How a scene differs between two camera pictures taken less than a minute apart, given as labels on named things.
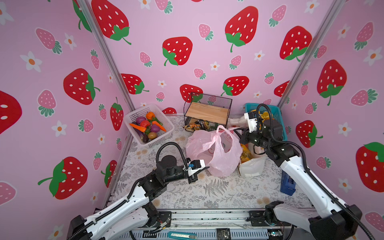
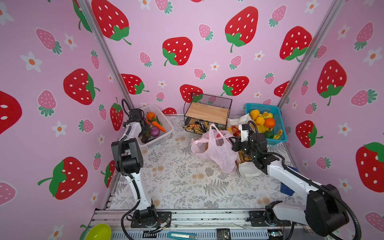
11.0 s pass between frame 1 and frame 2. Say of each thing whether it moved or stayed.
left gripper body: moved
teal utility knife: stayed
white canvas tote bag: stayed
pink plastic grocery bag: moved
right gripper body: moved
